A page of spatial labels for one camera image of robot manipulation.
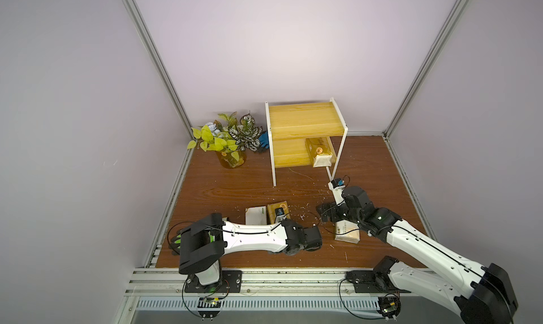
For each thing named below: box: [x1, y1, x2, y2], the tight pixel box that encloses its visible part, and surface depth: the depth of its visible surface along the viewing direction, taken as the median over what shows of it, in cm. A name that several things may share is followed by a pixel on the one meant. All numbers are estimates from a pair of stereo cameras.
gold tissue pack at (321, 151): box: [305, 136, 338, 168], surface depth 85 cm
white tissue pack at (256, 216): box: [245, 205, 268, 225], surface depth 87 cm
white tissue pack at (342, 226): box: [333, 219, 361, 245], surface depth 81 cm
